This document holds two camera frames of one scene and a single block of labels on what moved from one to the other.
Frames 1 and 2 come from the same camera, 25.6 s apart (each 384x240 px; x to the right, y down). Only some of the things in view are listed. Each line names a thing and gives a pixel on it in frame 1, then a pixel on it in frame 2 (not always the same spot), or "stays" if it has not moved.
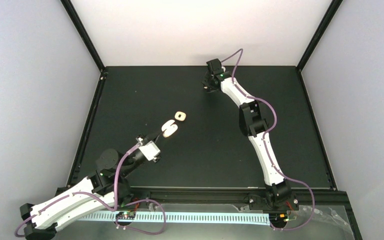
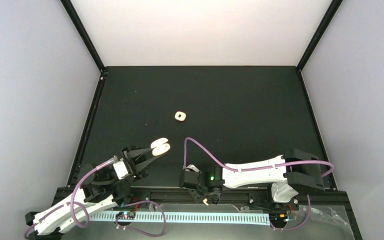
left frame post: [72, 12] stays
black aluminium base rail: [311, 197] stays
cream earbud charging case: [168, 129] → [160, 146]
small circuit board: [126, 215] stays
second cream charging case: [180, 115] stays
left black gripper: [143, 140] → [134, 169]
